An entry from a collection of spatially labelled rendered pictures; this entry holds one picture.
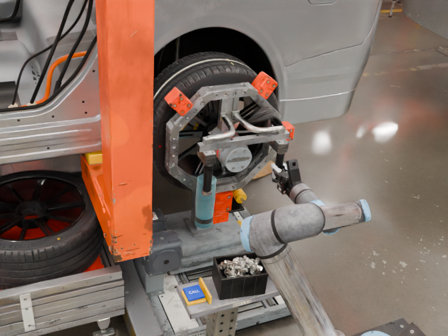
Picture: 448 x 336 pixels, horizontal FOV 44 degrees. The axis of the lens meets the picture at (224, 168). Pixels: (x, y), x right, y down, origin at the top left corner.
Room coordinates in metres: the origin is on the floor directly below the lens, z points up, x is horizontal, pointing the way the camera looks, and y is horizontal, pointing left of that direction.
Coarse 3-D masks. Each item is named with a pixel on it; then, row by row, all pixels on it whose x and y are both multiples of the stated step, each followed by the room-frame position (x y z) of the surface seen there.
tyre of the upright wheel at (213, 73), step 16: (176, 64) 2.41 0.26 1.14; (192, 64) 2.37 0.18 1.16; (208, 64) 2.36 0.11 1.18; (224, 64) 2.37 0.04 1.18; (240, 64) 2.45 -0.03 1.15; (160, 80) 2.35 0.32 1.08; (176, 80) 2.29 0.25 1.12; (192, 80) 2.25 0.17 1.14; (208, 80) 2.27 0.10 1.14; (224, 80) 2.30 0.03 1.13; (240, 80) 2.34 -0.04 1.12; (160, 96) 2.26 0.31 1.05; (192, 96) 2.24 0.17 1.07; (272, 96) 2.42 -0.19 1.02; (160, 112) 2.18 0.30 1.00; (176, 112) 2.21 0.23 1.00; (160, 128) 2.18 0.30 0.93; (160, 144) 2.18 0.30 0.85; (160, 160) 2.18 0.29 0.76
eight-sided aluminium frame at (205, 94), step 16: (208, 96) 2.18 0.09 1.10; (224, 96) 2.22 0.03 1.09; (240, 96) 2.25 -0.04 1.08; (256, 96) 2.30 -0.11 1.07; (192, 112) 2.15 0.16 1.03; (176, 128) 2.12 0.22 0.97; (176, 144) 2.12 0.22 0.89; (176, 160) 2.12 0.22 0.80; (256, 160) 2.35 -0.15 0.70; (176, 176) 2.13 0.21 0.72; (240, 176) 2.31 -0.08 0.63
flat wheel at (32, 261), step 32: (0, 192) 2.21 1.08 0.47; (32, 192) 2.30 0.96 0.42; (64, 192) 2.25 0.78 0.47; (0, 224) 2.18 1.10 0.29; (32, 224) 2.00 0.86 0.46; (96, 224) 2.02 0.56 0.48; (0, 256) 1.75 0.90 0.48; (32, 256) 1.77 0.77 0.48; (64, 256) 1.84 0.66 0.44; (96, 256) 2.00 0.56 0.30; (0, 288) 1.75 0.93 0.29
